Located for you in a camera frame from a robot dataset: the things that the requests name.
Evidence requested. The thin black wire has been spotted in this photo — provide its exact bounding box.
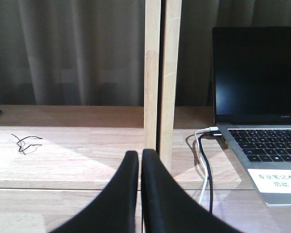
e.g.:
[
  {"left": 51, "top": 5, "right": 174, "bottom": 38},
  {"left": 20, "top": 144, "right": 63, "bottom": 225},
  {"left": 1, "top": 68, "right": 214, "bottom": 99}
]
[{"left": 11, "top": 133, "right": 43, "bottom": 155}]

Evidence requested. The silver laptop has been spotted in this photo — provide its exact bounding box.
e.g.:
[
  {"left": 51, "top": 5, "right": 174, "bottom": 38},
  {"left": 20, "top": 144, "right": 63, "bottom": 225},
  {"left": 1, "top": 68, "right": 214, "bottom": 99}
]
[{"left": 212, "top": 27, "right": 291, "bottom": 206}]

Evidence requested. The grey curtain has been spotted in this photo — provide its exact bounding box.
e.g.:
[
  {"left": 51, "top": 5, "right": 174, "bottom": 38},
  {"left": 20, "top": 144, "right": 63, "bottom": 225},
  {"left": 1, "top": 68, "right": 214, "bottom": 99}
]
[{"left": 0, "top": 0, "right": 291, "bottom": 106}]

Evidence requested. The white laptop cable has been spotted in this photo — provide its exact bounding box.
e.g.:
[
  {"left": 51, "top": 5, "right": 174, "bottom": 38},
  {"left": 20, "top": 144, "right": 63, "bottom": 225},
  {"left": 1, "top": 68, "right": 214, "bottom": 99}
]
[{"left": 193, "top": 125, "right": 219, "bottom": 204}]

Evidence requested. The black laptop cable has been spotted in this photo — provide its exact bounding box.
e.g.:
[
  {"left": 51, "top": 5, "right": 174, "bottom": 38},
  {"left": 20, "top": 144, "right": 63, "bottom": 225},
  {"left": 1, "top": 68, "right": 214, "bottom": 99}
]
[{"left": 197, "top": 132, "right": 223, "bottom": 214}]

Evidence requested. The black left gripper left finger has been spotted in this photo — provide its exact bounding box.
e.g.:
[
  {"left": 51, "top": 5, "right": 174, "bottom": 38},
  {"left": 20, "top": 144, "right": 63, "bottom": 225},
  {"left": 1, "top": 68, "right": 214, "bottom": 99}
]
[{"left": 52, "top": 150, "right": 139, "bottom": 233}]

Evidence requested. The wooden shelf unit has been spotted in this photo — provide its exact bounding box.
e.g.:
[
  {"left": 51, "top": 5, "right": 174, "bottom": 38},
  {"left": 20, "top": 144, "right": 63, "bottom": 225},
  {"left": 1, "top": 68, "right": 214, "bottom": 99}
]
[{"left": 0, "top": 0, "right": 267, "bottom": 233}]

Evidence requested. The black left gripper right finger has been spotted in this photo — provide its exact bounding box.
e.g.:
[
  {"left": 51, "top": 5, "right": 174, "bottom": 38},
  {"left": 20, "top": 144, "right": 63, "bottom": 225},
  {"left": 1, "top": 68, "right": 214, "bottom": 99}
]
[{"left": 141, "top": 149, "right": 238, "bottom": 233}]

